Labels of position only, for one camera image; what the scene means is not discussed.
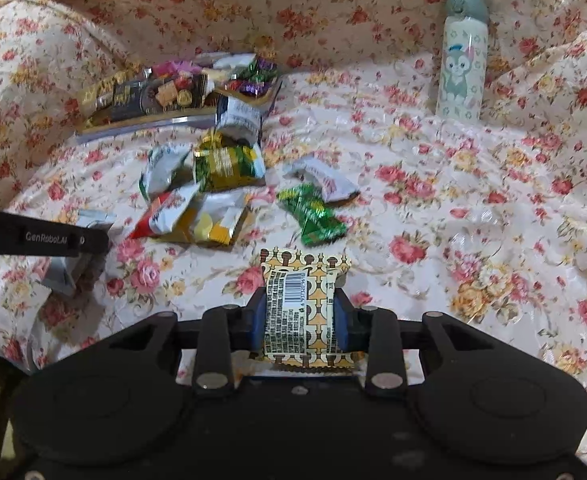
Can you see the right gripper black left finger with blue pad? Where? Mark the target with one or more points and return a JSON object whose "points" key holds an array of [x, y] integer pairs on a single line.
{"points": [[224, 330]]}

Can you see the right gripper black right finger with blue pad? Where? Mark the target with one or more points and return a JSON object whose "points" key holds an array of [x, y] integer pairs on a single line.
{"points": [[376, 333]]}

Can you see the gold patterned snack packet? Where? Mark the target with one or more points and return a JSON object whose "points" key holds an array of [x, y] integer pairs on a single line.
{"points": [[301, 332]]}

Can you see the red white snack packet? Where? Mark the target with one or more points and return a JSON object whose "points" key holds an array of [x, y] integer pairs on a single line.
{"points": [[164, 213]]}

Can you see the white hawthorn snack packet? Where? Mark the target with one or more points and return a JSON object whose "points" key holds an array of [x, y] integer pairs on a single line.
{"points": [[334, 187]]}

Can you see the green garlic peas packet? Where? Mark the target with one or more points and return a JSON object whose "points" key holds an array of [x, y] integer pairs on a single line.
{"points": [[221, 164]]}

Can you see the tin tray full of snacks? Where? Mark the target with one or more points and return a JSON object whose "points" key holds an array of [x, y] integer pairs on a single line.
{"points": [[229, 93]]}

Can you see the yellow white snack packet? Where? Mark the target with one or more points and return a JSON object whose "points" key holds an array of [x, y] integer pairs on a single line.
{"points": [[213, 219]]}

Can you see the shiny green candy packet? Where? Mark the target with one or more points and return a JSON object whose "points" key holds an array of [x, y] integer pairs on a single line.
{"points": [[318, 224]]}

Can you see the silver green snack packet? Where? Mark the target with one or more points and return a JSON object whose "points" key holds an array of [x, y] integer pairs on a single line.
{"points": [[164, 162]]}

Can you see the black biscuit packet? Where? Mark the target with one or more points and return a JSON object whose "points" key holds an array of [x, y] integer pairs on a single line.
{"points": [[156, 96]]}

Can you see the black white snack packet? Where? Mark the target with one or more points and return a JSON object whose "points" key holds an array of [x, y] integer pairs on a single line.
{"points": [[238, 121]]}

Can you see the white cartoon cat water bottle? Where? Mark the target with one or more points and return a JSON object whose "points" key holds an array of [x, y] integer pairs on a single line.
{"points": [[463, 60]]}

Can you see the purple candy in tray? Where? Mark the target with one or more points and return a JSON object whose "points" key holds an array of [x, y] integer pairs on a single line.
{"points": [[253, 80]]}

